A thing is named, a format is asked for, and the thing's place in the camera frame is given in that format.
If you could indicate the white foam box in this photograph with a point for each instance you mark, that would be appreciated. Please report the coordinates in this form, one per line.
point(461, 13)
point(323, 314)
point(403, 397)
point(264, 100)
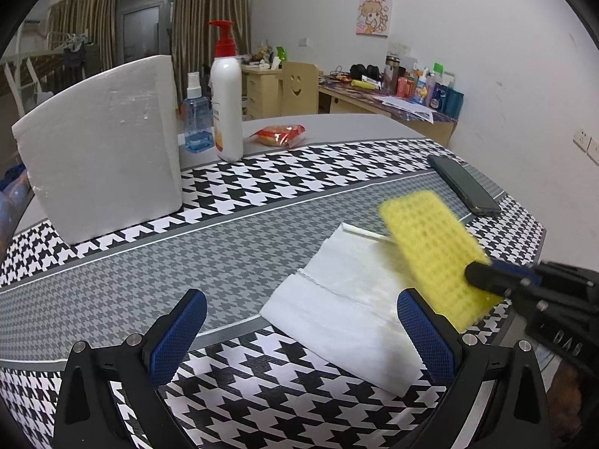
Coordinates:
point(103, 149)

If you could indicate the cluttered wooden desk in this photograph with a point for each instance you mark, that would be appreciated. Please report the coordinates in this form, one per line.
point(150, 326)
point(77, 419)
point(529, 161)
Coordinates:
point(346, 98)

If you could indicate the white wall socket pair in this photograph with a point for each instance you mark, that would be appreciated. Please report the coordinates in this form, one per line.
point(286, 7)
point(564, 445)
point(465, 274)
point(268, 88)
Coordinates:
point(398, 49)

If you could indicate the printed paper sheets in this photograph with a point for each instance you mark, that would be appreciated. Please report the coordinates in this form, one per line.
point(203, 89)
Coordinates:
point(407, 110)

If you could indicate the white red-pump lotion bottle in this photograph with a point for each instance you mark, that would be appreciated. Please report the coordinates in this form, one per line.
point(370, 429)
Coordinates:
point(227, 103)

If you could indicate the yellow sponge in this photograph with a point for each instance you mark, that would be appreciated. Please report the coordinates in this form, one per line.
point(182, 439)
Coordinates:
point(430, 252)

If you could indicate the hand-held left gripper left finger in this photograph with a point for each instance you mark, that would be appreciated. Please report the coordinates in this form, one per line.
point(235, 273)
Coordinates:
point(180, 336)

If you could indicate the clear blue spray bottle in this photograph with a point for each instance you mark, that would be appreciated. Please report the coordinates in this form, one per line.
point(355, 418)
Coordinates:
point(196, 121)

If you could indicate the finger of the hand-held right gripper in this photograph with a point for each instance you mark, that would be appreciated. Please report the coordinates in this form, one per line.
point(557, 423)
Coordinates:
point(571, 277)
point(486, 275)

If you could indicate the blue star-print quilt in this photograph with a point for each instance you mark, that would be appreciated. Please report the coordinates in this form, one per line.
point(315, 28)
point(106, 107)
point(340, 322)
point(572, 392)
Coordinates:
point(11, 196)

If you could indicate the hanging dark clothes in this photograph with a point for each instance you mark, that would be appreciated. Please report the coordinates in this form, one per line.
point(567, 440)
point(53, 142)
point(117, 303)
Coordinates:
point(75, 54)

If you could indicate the light wooden desk with drawers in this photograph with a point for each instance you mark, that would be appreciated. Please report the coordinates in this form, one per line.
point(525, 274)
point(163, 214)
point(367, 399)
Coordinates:
point(262, 93)

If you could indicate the glass balcony door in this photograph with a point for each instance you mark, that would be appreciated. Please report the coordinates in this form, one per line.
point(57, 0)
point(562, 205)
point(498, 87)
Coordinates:
point(145, 18)

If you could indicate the white wall power socket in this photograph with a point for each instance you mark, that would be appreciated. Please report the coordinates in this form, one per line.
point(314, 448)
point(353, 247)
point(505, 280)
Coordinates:
point(587, 145)

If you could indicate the group of toiletry bottles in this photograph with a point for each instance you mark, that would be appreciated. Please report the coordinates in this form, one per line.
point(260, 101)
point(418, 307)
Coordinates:
point(435, 93)

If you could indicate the red snack packet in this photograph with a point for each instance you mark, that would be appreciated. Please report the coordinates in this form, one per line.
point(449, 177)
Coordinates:
point(278, 134)

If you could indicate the white cloth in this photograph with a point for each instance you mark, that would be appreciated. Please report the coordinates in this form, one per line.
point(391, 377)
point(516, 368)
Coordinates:
point(337, 299)

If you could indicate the person's right forearm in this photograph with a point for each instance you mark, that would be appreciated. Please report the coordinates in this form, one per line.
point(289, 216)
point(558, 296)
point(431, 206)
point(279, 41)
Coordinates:
point(568, 393)

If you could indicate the black smartphone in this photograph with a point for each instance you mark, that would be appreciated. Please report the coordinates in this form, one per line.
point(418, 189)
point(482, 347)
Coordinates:
point(463, 182)

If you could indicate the houndstooth tablecloth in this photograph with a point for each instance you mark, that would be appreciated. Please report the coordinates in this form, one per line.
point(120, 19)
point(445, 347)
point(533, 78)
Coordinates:
point(224, 248)

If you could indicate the small white wall switch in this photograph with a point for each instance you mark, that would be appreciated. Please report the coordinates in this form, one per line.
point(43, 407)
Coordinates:
point(306, 42)

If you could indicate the yellow tube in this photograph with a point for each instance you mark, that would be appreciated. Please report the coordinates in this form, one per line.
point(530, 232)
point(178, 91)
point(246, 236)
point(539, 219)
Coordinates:
point(365, 83)

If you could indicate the dark thermos flask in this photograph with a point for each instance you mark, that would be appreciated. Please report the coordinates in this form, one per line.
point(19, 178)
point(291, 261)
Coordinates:
point(391, 72)

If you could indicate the white metal bunk bed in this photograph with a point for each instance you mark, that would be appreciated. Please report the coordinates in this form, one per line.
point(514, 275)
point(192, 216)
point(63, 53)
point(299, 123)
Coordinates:
point(14, 89)
point(61, 39)

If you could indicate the green plastic item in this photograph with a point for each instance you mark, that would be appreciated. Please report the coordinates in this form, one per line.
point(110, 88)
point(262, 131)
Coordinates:
point(280, 54)

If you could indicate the wooden smiley-face chair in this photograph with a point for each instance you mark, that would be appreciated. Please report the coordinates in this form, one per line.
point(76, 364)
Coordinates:
point(299, 86)

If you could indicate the cartoon wall poster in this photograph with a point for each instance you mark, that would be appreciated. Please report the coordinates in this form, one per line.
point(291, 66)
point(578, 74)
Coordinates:
point(374, 16)

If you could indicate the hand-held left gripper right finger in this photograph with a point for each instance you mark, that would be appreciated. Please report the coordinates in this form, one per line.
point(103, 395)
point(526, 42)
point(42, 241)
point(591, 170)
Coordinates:
point(426, 336)

